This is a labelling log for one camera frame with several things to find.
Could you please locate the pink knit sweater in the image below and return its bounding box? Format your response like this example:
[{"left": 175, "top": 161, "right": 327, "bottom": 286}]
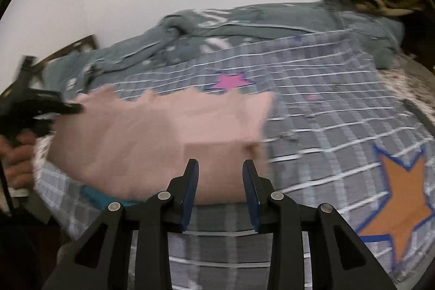
[{"left": 46, "top": 86, "right": 276, "bottom": 206}]

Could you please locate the floral bed sheet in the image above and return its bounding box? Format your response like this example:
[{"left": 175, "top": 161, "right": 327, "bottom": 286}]
[{"left": 377, "top": 54, "right": 435, "bottom": 131}]

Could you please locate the person's left hand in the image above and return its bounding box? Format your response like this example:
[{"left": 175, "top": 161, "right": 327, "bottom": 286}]
[{"left": 0, "top": 131, "right": 39, "bottom": 189}]

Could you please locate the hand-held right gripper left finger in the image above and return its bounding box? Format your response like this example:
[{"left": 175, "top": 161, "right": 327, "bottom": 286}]
[{"left": 42, "top": 158, "right": 200, "bottom": 290}]

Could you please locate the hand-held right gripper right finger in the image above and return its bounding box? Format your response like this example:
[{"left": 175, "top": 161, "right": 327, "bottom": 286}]
[{"left": 242, "top": 159, "right": 398, "bottom": 290}]

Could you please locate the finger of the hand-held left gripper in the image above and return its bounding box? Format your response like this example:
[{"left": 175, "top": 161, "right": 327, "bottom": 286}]
[{"left": 51, "top": 93, "right": 84, "bottom": 116}]

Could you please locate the grey checked star quilt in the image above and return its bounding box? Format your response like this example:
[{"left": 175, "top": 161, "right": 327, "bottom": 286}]
[{"left": 34, "top": 30, "right": 435, "bottom": 290}]

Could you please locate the dark wooden headboard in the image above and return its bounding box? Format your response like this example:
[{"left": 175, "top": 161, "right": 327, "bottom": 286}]
[{"left": 0, "top": 35, "right": 100, "bottom": 100}]

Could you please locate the grey-green floral blanket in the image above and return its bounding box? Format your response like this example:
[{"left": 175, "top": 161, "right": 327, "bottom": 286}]
[{"left": 42, "top": 1, "right": 406, "bottom": 97}]

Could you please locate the dark wooden chair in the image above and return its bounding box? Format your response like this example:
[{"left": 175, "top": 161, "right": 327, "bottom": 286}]
[{"left": 400, "top": 10, "right": 435, "bottom": 71}]

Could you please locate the black phone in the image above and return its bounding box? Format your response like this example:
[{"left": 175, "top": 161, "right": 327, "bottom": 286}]
[{"left": 403, "top": 99, "right": 435, "bottom": 132}]

